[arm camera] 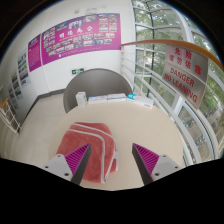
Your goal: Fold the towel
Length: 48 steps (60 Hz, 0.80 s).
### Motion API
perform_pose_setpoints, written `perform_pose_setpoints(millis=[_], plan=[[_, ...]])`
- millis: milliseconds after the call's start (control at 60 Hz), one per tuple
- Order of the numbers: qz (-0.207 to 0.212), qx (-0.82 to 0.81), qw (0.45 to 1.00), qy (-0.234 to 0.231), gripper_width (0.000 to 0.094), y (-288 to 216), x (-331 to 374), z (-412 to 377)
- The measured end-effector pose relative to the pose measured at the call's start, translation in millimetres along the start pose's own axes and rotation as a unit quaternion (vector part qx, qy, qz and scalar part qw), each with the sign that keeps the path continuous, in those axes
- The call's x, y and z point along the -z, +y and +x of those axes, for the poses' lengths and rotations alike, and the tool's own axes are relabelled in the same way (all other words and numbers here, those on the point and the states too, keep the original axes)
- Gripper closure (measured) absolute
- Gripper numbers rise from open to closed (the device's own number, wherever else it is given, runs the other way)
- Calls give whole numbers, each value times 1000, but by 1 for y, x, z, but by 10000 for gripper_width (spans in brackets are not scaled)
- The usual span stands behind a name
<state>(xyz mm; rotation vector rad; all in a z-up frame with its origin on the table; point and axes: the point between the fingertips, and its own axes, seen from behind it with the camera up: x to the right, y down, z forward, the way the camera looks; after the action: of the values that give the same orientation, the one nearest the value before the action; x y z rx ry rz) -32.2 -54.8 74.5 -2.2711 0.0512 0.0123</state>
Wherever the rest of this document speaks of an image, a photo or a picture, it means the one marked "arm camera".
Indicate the green exit sign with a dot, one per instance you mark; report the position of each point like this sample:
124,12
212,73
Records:
78,71

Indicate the narrow magenta wall poster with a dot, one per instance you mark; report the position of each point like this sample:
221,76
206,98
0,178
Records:
34,53

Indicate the flat white and teal box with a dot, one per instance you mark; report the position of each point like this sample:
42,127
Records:
141,101

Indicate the white photo wall poster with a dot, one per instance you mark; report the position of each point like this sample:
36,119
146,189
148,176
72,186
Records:
15,85
23,69
11,96

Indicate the wide magenta photo wall poster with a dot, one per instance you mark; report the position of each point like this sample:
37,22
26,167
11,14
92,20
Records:
81,38

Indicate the curved railing with orange handrail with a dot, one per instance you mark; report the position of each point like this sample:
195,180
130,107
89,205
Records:
150,41

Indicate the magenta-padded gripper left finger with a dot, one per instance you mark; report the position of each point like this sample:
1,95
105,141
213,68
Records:
58,165

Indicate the white stair railing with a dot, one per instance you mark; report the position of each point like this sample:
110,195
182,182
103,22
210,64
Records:
9,116

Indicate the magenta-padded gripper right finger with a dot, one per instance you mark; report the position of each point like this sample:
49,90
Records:
165,165

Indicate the pink towel with white edge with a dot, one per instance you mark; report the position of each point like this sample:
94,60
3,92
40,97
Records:
83,136

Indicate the red-lettered metal warning sign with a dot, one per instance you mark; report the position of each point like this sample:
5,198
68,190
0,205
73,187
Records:
185,75

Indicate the small upright white box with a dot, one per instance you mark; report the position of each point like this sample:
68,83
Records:
81,99

